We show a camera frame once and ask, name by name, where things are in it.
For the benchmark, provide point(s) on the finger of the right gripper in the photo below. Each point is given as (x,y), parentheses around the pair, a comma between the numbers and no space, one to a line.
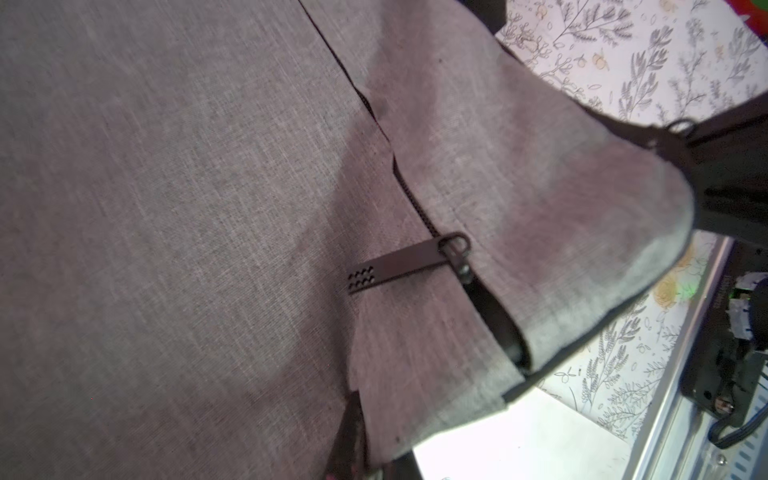
(724,160)

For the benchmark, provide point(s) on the floral table mat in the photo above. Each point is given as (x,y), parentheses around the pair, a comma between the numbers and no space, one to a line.
(648,63)

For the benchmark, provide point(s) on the grey laptop sleeve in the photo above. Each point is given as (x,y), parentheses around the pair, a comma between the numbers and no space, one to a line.
(219,219)

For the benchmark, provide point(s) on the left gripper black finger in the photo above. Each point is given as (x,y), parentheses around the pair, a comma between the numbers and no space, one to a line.
(347,459)

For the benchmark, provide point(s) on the aluminium front rail frame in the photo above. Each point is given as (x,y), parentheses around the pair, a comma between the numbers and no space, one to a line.
(708,418)

